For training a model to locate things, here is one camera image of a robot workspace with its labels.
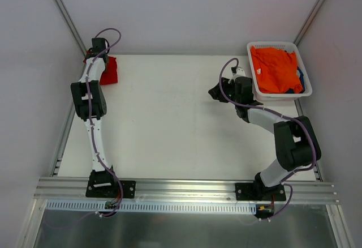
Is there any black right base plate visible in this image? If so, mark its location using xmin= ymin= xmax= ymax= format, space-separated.
xmin=235 ymin=182 xmax=286 ymax=202

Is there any blue t shirt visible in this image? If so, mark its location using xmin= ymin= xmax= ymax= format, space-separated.
xmin=285 ymin=67 xmax=305 ymax=94

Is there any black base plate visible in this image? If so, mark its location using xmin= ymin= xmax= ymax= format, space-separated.
xmin=85 ymin=181 xmax=136 ymax=199
xmin=235 ymin=182 xmax=286 ymax=202

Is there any orange t shirt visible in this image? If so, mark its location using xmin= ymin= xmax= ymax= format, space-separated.
xmin=250 ymin=46 xmax=302 ymax=94

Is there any aluminium frame post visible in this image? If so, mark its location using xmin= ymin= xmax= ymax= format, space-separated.
xmin=294 ymin=0 xmax=327 ymax=46
xmin=53 ymin=0 xmax=87 ymax=56

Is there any white plastic laundry basket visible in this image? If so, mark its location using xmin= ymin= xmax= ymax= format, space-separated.
xmin=247 ymin=41 xmax=312 ymax=101

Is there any aluminium mounting rail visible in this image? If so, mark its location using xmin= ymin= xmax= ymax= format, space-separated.
xmin=34 ymin=177 xmax=340 ymax=204

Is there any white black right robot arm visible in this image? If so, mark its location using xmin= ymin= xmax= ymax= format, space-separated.
xmin=208 ymin=76 xmax=321 ymax=200

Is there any aluminium frame post right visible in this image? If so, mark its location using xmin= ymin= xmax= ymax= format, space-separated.
xmin=294 ymin=0 xmax=327 ymax=46

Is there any aluminium frame post left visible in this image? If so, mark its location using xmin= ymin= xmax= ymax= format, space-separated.
xmin=53 ymin=0 xmax=87 ymax=56

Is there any white slotted cable duct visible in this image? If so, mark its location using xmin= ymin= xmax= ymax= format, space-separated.
xmin=46 ymin=199 xmax=256 ymax=215

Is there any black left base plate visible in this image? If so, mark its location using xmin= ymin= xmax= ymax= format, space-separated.
xmin=85 ymin=181 xmax=136 ymax=199

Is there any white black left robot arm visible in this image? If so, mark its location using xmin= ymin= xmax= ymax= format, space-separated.
xmin=71 ymin=37 xmax=118 ymax=197

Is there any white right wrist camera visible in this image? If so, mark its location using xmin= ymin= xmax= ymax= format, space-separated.
xmin=231 ymin=66 xmax=246 ymax=81

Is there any red polo shirt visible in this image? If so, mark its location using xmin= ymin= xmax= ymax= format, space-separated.
xmin=79 ymin=49 xmax=118 ymax=85

